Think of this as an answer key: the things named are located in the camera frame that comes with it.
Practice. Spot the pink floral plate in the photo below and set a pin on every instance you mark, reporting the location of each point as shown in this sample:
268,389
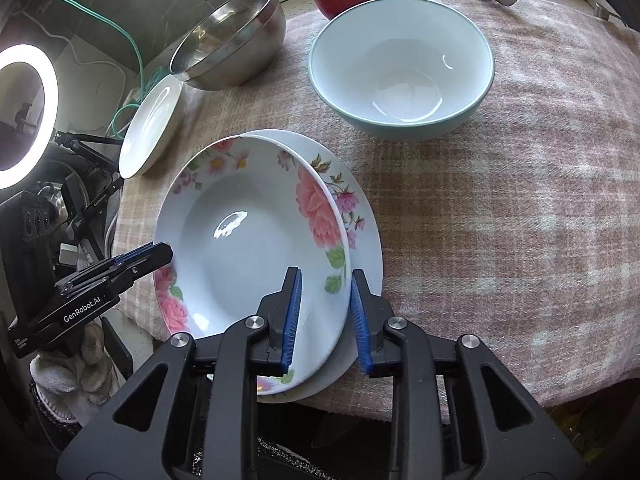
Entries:
240,260
365,240

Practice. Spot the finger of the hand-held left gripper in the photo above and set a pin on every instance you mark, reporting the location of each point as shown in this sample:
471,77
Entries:
150,262
130,255

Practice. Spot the person's left hand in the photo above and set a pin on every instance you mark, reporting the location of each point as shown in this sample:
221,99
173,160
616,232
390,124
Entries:
90,360

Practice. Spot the small plain white plate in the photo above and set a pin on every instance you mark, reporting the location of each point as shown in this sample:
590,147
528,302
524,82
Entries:
150,125

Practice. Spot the pink plaid cloth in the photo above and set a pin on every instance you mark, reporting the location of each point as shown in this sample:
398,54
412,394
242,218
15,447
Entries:
500,210

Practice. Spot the light teal ceramic bowl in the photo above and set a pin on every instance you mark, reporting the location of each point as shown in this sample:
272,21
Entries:
400,60

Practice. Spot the stainless steel bowl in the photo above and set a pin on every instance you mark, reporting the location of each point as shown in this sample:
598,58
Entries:
240,55

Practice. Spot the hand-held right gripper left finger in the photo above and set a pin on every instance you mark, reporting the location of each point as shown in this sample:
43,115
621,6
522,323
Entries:
295,320

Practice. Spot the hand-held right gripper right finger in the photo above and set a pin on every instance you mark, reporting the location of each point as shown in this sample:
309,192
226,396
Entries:
360,325

